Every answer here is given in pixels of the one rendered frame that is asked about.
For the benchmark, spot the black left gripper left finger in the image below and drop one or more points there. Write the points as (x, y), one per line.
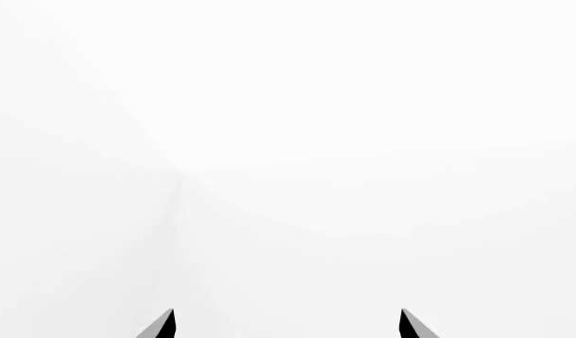
(161, 329)

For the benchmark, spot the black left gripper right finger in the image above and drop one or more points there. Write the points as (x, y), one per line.
(413, 329)

